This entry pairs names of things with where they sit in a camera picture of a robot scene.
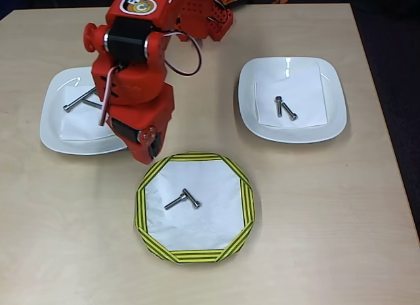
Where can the white paper napkin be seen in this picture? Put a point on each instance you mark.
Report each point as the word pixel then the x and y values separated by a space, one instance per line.
pixel 288 82
pixel 78 128

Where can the red robot arm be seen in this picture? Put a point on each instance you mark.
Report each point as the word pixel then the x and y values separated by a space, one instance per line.
pixel 131 85

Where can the white crinkled paper sheet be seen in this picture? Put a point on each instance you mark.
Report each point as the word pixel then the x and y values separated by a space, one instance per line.
pixel 223 187

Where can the long steel bolt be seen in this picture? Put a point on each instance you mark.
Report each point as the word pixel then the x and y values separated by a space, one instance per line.
pixel 78 100
pixel 93 103

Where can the yellow black striped plate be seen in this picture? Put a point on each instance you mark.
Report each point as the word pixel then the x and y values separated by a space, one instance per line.
pixel 247 203

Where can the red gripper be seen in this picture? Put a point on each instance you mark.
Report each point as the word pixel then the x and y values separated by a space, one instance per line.
pixel 142 126

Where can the short steel bolt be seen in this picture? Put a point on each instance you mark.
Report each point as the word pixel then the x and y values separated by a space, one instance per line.
pixel 174 202
pixel 192 199
pixel 290 112
pixel 279 108

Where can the white square ceramic plate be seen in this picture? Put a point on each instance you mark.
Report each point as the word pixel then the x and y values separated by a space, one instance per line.
pixel 336 98
pixel 52 134

